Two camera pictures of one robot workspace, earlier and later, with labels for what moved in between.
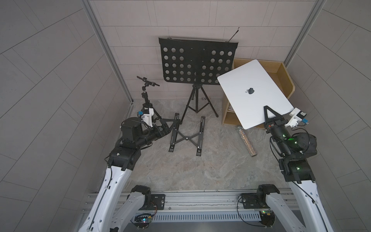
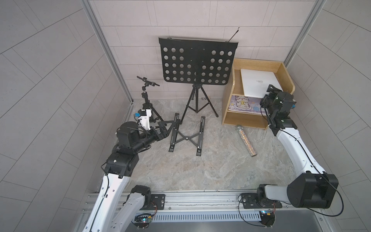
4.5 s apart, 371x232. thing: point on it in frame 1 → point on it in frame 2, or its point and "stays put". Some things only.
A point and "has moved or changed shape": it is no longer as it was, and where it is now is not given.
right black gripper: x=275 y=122 → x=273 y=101
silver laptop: x=249 y=89 has moved or changed shape
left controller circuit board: x=142 y=220 stays put
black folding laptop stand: x=178 y=137 stays put
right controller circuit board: x=267 y=217 stays put
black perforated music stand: x=197 y=62 stays put
